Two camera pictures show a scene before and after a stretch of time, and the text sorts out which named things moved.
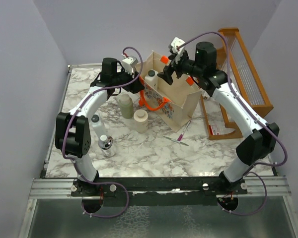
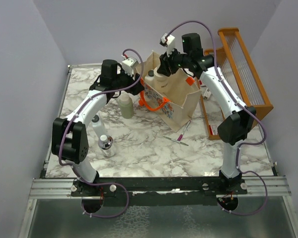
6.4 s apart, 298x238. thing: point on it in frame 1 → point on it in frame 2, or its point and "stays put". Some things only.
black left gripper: [136, 86] stays put
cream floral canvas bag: [174, 103] stays put
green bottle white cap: [126, 103] stays put
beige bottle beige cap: [141, 121] → [161, 82]
